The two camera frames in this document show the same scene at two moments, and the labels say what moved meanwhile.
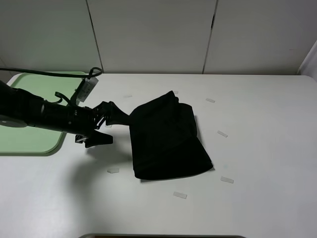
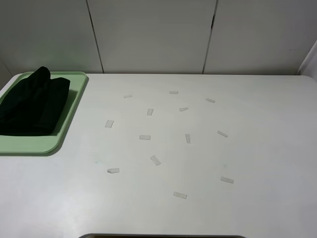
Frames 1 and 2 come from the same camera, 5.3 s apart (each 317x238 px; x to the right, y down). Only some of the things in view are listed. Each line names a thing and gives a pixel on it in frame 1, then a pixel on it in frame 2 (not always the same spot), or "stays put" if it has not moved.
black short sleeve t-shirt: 165,140 → 34,106
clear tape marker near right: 226,179 stays put
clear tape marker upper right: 210,100 stays put
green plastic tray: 34,140 stays put
